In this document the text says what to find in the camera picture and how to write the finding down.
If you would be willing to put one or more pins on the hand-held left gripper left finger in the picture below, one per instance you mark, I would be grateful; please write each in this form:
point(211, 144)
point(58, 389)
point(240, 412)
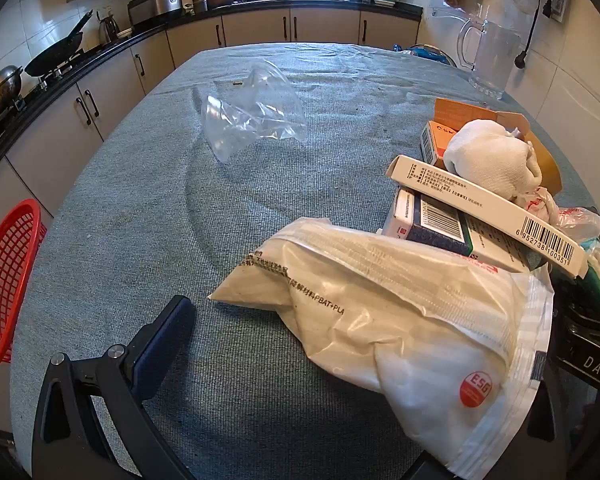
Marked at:
point(165, 345)

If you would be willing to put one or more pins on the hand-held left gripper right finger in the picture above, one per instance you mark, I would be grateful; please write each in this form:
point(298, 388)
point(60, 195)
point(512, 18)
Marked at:
point(542, 410)

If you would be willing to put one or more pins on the white bag with red print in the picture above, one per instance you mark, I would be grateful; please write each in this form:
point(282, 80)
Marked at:
point(570, 220)

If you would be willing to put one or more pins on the white printed plastic mailer bag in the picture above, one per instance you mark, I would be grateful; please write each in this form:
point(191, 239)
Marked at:
point(405, 320)

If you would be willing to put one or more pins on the red plastic basket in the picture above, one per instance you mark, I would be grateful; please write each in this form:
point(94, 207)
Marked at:
point(5, 280)

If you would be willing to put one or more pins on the long white carton with barcode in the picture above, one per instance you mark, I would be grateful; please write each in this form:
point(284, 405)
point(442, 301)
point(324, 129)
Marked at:
point(480, 205)

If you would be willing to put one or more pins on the blue and white medicine box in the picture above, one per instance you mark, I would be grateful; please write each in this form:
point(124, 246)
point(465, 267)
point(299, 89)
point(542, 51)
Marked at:
point(430, 220)

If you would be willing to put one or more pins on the clear plastic bag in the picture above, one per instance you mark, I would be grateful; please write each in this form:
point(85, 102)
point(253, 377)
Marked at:
point(260, 120)

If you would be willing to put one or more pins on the grey tablecloth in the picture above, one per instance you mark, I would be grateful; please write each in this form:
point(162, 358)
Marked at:
point(180, 210)

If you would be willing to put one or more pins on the white cloth bundle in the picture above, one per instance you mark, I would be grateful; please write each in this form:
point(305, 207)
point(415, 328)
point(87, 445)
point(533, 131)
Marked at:
point(485, 155)

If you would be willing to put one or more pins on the small orange and white box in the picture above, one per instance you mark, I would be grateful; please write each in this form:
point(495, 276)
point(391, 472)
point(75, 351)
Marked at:
point(436, 140)

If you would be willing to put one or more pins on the beige base cabinets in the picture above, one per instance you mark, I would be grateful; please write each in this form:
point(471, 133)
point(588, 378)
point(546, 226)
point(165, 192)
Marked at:
point(120, 75)

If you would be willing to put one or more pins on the orange cardboard box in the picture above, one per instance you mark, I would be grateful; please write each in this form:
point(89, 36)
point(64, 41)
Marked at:
point(460, 110)

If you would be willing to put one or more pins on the gas stove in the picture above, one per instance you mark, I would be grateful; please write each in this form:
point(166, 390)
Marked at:
point(45, 77)

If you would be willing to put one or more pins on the black kitchen countertop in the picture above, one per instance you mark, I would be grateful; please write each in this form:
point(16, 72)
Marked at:
point(105, 52)

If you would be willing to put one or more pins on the steel wok with lid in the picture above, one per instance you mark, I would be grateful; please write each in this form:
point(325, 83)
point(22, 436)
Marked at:
point(0, 87)

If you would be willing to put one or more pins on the black wok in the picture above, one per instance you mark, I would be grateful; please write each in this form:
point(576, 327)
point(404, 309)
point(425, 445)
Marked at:
point(55, 55)

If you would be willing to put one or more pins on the clear plastic pitcher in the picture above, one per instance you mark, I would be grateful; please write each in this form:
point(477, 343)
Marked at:
point(497, 60)

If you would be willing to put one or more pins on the steel kettle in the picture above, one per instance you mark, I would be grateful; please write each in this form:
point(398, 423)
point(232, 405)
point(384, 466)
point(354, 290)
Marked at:
point(107, 27)

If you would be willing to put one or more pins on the silver rice cooker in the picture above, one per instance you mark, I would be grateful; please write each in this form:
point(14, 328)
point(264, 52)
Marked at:
point(155, 5)

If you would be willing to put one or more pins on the blue plastic bag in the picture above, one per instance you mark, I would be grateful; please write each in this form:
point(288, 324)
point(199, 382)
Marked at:
point(425, 52)

